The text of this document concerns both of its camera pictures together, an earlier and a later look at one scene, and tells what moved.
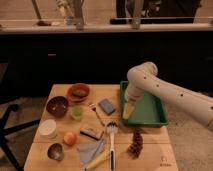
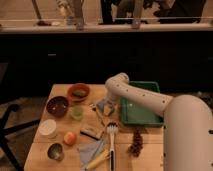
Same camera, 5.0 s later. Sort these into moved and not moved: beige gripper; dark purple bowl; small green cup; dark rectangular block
Moved: beige gripper
Not moved: dark rectangular block; small green cup; dark purple bowl
